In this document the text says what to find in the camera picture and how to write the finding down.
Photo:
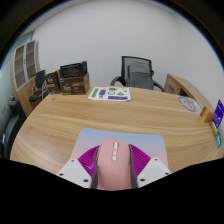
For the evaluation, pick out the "small tan box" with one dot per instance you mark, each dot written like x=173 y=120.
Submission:
x=213 y=129

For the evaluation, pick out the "small black chair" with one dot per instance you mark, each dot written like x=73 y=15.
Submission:
x=40 y=80

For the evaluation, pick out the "white green-purple printed leaflet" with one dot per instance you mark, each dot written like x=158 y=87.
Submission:
x=110 y=93

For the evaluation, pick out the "pink-blue gradient mouse pad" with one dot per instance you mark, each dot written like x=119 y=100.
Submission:
x=148 y=143

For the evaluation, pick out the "white sheet with round print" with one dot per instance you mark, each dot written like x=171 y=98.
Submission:
x=189 y=104

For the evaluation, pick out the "small dark cardboard box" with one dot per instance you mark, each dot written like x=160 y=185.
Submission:
x=52 y=82

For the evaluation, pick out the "dark brown cardboard box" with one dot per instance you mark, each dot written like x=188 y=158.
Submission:
x=75 y=86

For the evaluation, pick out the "black mesh office chair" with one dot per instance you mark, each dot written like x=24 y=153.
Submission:
x=138 y=75

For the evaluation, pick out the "wooden glass-door cabinet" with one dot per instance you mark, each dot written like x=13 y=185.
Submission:
x=25 y=63

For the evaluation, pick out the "wooden side cabinet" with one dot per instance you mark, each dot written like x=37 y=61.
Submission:
x=181 y=87

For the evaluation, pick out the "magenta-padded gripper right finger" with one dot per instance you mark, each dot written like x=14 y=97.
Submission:
x=141 y=162

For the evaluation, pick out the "black leather sofa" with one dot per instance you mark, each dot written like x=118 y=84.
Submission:
x=10 y=126

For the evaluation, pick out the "orange-brown box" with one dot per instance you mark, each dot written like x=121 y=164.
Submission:
x=207 y=114

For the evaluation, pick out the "pink computer mouse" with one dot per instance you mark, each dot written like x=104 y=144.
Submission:
x=114 y=170

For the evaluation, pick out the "purple card package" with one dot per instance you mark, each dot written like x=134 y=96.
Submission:
x=219 y=114

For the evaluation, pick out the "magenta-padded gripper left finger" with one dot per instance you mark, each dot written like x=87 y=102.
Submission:
x=87 y=163

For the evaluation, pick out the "black box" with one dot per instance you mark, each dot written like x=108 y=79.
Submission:
x=73 y=69

